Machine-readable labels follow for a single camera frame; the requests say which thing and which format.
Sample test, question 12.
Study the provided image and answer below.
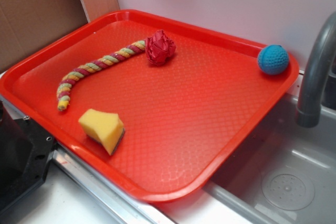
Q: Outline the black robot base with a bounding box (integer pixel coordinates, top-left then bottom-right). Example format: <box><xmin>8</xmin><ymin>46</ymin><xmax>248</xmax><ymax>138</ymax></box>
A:
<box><xmin>1</xmin><ymin>102</ymin><xmax>55</xmax><ymax>214</ymax></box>

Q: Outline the crumpled red paper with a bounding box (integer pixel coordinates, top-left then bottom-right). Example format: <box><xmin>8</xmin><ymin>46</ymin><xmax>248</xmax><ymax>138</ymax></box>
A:
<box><xmin>145</xmin><ymin>30</ymin><xmax>176</xmax><ymax>66</ymax></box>

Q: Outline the red plastic tray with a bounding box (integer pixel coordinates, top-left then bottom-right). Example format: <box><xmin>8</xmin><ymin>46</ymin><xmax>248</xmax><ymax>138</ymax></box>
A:
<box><xmin>1</xmin><ymin>10</ymin><xmax>299</xmax><ymax>202</ymax></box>

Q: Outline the yellow sponge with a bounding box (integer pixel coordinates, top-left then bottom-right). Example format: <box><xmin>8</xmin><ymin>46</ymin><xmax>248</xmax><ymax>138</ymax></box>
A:
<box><xmin>78</xmin><ymin>109</ymin><xmax>124</xmax><ymax>155</ymax></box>

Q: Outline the blue dimpled ball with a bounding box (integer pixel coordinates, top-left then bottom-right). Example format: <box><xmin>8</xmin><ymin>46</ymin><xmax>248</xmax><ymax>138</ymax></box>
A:
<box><xmin>257</xmin><ymin>45</ymin><xmax>289</xmax><ymax>75</ymax></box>

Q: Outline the grey plastic sink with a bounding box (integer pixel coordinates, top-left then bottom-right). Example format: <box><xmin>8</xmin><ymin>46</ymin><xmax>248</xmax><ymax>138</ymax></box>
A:
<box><xmin>204</xmin><ymin>95</ymin><xmax>335</xmax><ymax>223</ymax></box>

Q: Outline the grey faucet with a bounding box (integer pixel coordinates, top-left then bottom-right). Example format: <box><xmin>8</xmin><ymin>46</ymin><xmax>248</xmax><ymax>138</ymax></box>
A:
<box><xmin>295</xmin><ymin>13</ymin><xmax>335</xmax><ymax>128</ymax></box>

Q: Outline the sink drain cover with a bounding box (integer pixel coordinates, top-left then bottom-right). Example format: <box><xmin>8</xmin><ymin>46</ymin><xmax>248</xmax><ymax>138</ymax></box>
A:
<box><xmin>261</xmin><ymin>172</ymin><xmax>315</xmax><ymax>211</ymax></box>

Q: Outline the brown cardboard panel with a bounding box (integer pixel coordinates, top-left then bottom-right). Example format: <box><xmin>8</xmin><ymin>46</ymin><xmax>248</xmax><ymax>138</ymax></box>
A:
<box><xmin>1</xmin><ymin>0</ymin><xmax>87</xmax><ymax>72</ymax></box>

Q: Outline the multicoloured twisted rope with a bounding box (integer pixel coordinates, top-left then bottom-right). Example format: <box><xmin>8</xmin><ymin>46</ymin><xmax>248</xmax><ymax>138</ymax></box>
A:
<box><xmin>57</xmin><ymin>40</ymin><xmax>146</xmax><ymax>112</ymax></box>

